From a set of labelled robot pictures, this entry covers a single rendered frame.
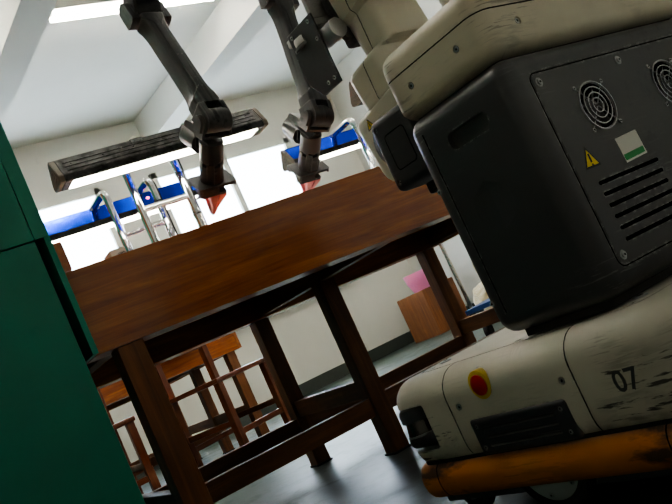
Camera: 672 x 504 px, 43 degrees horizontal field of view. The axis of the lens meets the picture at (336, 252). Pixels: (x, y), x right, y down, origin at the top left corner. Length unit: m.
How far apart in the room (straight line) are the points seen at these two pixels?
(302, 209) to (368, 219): 0.18
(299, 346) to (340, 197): 6.09
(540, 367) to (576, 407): 0.08
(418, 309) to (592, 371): 6.87
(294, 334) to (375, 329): 0.94
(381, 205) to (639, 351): 1.08
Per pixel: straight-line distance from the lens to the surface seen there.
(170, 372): 5.07
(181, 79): 2.05
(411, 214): 2.21
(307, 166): 2.31
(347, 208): 2.12
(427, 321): 8.10
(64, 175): 2.23
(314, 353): 8.22
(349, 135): 3.29
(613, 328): 1.26
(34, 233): 1.82
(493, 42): 1.32
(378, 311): 8.74
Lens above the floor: 0.42
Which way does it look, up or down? 5 degrees up
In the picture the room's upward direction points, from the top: 25 degrees counter-clockwise
